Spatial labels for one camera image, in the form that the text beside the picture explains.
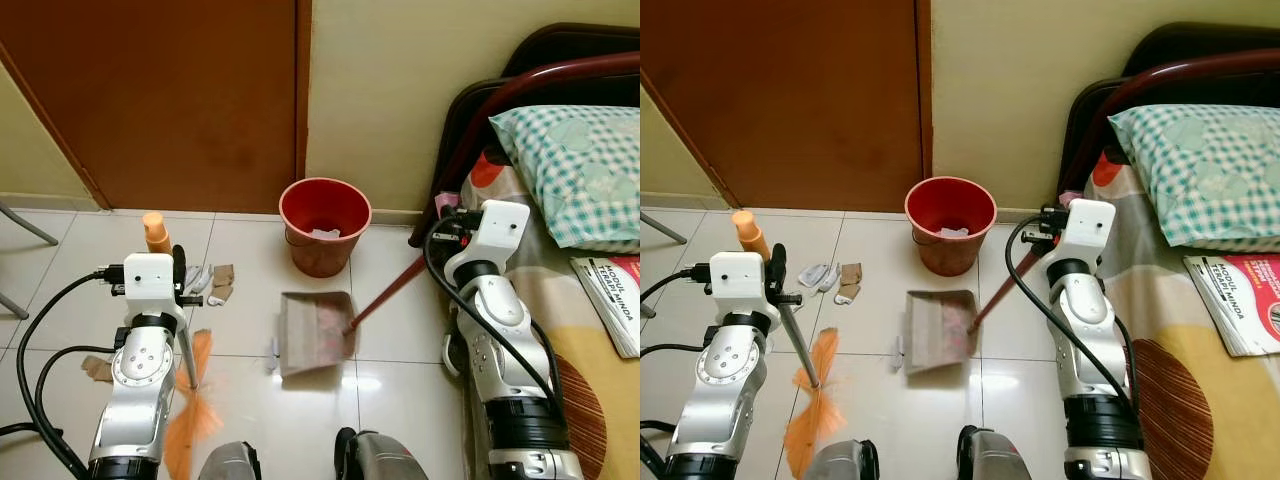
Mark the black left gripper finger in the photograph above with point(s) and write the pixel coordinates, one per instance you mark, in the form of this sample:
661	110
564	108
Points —
179	268
778	268

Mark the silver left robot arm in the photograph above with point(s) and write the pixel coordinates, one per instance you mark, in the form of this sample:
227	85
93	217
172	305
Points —
140	385
725	385

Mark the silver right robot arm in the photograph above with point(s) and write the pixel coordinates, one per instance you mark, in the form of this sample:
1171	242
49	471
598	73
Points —
1100	425
530	440

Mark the white grey sock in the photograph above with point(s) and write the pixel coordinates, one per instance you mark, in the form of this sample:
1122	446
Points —
198	278
822	276

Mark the brown sock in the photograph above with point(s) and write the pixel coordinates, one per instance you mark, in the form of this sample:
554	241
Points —
222	282
850	282
97	368

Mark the white paper scrap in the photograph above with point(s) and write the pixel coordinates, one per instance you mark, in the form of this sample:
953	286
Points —
954	232
326	234

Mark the red plastic bucket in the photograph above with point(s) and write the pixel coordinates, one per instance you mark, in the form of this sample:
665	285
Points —
325	255
950	255

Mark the grey metal chair leg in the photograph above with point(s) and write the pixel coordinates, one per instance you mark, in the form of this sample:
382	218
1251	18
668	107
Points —
30	228
665	230
12	303

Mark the green checked pillow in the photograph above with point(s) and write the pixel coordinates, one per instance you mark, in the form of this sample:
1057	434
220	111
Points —
1210	170
585	170

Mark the red and white book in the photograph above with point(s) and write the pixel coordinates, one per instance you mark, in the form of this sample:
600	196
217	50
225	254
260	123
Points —
1240	300
615	300

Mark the brown wooden door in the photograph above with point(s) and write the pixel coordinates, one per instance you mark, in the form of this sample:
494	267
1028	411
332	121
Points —
790	90
160	90

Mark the grey robot left leg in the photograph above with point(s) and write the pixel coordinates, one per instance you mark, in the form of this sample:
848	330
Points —
230	462
845	462

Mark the grey robot leg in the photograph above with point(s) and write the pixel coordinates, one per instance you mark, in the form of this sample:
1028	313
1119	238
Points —
385	458
845	462
1000	455
230	462

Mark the dark maroon bed headboard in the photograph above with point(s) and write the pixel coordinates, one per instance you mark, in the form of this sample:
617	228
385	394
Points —
1200	42
570	45

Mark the patterned beige bed sheet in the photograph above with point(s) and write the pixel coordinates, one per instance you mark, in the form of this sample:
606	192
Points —
600	410
1220	420

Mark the grey robot right leg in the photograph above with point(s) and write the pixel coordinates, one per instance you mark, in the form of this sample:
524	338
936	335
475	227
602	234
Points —
385	458
1000	455

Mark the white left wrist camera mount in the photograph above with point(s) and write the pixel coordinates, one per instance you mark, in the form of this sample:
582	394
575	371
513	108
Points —
748	280
150	280

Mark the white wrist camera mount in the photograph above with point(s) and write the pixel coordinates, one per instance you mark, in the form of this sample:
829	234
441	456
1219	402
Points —
150	280
495	235
1088	230
748	280

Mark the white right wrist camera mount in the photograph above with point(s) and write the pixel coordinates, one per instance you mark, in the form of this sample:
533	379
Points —
495	235
1088	230

